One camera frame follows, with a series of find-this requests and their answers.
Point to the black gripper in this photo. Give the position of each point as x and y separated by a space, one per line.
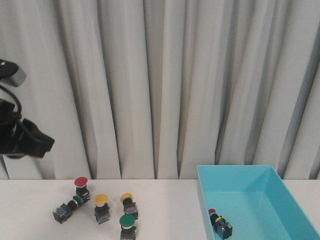
34 142

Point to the yellow push button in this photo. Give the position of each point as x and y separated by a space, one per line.
102 209
129 206

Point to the red push button front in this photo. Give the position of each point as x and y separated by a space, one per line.
220 225

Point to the red push button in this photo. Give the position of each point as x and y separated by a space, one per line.
220 225
81 189

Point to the light blue plastic box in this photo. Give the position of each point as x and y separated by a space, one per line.
254 200

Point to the red push button back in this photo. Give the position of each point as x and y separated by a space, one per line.
81 189

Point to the green push button lying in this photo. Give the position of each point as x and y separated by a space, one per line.
63 212

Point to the grey pleated curtain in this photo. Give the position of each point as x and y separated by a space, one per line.
150 89

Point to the yellow push button tilted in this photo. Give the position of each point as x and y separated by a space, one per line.
129 206

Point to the green push button upright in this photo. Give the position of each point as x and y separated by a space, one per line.
128 228

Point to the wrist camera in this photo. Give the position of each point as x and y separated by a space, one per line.
11 73

